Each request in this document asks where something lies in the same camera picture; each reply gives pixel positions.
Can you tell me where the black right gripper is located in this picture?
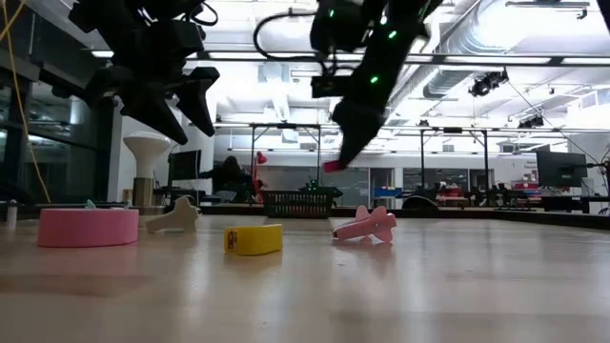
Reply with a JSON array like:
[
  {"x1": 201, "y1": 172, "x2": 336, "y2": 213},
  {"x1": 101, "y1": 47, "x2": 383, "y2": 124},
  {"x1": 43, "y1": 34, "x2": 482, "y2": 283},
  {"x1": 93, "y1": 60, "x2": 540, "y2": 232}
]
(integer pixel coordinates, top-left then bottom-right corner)
[{"x1": 332, "y1": 70, "x2": 397, "y2": 169}]

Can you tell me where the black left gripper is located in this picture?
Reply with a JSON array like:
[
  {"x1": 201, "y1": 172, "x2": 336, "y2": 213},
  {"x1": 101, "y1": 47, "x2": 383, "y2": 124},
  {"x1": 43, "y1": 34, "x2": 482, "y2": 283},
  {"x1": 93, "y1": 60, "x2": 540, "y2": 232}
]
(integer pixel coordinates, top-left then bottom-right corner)
[{"x1": 85, "y1": 18, "x2": 222, "y2": 147}]

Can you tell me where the pink toy airplane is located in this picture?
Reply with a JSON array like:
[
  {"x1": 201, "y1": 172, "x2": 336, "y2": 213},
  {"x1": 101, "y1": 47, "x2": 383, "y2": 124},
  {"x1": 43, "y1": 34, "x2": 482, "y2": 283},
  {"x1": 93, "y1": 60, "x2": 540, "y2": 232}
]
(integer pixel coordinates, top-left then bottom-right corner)
[{"x1": 332, "y1": 205, "x2": 397, "y2": 243}]

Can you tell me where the white lamp with metal base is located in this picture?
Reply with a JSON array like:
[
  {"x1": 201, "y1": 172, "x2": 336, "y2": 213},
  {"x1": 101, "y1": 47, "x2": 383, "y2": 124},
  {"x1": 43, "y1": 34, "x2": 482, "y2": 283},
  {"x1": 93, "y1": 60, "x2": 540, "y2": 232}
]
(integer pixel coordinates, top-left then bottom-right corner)
[{"x1": 122, "y1": 131, "x2": 173, "y2": 209}]

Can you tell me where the black computer monitor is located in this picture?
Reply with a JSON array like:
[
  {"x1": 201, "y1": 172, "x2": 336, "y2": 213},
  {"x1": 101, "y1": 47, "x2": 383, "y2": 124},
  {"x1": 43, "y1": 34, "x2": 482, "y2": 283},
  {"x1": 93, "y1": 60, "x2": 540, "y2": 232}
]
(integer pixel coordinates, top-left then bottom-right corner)
[
  {"x1": 536, "y1": 151, "x2": 589, "y2": 189},
  {"x1": 167, "y1": 149, "x2": 203, "y2": 182}
]

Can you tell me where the black plastic basket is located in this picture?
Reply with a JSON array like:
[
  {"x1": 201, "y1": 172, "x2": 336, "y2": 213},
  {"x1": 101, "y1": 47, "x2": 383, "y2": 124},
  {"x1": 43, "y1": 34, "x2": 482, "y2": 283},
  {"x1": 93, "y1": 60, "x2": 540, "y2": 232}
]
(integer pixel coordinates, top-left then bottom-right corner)
[{"x1": 260, "y1": 186, "x2": 343, "y2": 219}]

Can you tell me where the person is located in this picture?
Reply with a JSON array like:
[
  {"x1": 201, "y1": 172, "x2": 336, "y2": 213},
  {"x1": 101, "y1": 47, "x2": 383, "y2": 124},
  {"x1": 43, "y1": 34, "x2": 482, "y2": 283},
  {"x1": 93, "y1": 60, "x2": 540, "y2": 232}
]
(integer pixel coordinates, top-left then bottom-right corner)
[{"x1": 209, "y1": 154, "x2": 256, "y2": 204}]

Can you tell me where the red desk lamp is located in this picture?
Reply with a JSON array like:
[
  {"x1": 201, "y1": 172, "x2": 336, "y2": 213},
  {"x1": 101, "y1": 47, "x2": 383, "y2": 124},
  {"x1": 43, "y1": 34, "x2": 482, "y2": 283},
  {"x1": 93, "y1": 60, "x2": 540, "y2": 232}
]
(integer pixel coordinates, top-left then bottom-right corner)
[{"x1": 251, "y1": 150, "x2": 270, "y2": 201}]

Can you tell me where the beige toy figure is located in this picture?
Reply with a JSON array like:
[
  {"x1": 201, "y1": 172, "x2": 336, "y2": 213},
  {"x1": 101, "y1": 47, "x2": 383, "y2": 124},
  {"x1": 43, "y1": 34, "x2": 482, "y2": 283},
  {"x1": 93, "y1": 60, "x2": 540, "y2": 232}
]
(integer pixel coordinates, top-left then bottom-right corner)
[{"x1": 145, "y1": 195, "x2": 201, "y2": 234}]

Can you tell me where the black ceiling spotlight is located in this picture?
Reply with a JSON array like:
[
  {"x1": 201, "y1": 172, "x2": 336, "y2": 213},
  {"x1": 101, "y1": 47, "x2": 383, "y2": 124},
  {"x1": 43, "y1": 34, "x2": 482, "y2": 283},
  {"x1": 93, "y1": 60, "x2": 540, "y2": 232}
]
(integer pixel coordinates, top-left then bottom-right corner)
[
  {"x1": 467, "y1": 69, "x2": 510, "y2": 99},
  {"x1": 518, "y1": 113, "x2": 545, "y2": 130}
]

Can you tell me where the small white cylinder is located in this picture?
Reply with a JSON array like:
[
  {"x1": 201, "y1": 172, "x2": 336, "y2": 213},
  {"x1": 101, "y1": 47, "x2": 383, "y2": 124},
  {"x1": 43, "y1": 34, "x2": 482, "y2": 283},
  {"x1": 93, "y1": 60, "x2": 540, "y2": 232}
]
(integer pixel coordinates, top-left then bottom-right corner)
[{"x1": 4, "y1": 199, "x2": 19, "y2": 229}]

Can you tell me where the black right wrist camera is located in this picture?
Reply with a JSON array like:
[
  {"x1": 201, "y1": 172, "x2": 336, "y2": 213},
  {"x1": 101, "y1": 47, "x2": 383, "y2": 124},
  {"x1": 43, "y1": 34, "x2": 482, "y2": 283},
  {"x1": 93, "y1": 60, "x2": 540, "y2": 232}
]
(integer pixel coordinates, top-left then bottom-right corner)
[{"x1": 311, "y1": 74, "x2": 355, "y2": 100}]

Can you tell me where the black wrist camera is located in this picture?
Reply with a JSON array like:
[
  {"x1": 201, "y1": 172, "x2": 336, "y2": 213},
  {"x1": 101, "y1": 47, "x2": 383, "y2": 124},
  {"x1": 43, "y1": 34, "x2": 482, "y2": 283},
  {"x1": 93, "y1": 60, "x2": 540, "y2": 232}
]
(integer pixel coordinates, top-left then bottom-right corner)
[
  {"x1": 311, "y1": 74, "x2": 355, "y2": 100},
  {"x1": 154, "y1": 19, "x2": 208, "y2": 57}
]

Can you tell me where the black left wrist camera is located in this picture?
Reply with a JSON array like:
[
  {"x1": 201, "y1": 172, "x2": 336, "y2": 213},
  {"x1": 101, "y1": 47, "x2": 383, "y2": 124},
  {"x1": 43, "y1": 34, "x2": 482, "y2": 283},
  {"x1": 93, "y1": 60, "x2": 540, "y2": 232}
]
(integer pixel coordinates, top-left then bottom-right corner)
[{"x1": 154, "y1": 19, "x2": 208, "y2": 57}]

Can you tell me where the black background workstation frame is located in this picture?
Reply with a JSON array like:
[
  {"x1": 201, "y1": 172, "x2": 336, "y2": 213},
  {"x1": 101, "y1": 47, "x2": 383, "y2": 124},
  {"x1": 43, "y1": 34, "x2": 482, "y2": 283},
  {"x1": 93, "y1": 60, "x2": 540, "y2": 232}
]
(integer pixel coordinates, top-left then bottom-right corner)
[
  {"x1": 249, "y1": 122, "x2": 323, "y2": 207},
  {"x1": 418, "y1": 126, "x2": 491, "y2": 204}
]

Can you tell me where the black right camera cable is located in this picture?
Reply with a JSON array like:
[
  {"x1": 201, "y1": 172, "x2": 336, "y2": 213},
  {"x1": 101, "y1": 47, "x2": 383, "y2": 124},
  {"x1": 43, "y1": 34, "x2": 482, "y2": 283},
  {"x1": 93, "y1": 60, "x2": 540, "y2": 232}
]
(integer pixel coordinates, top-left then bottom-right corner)
[{"x1": 253, "y1": 10, "x2": 331, "y2": 64}]

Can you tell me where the yellow power cable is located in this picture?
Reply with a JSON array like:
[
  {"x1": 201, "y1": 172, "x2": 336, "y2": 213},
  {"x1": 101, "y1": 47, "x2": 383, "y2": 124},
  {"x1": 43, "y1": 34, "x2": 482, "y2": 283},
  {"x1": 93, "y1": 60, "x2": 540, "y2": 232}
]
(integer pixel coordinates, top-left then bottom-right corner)
[{"x1": 0, "y1": 0, "x2": 52, "y2": 205}]

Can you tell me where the black aluminium table frame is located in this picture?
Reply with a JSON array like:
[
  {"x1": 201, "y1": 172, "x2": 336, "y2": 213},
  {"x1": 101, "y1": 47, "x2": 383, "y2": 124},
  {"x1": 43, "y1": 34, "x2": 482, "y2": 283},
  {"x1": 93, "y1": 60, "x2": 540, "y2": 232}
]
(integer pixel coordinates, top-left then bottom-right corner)
[{"x1": 0, "y1": 202, "x2": 610, "y2": 231}]

